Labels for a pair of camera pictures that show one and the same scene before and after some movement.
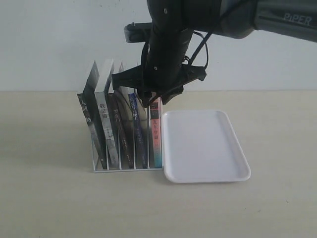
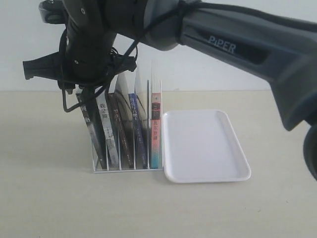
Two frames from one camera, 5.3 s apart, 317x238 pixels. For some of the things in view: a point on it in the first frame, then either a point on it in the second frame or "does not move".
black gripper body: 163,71 to 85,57
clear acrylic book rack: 126,136 does not move
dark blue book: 140,127 does not move
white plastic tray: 201,147 does not move
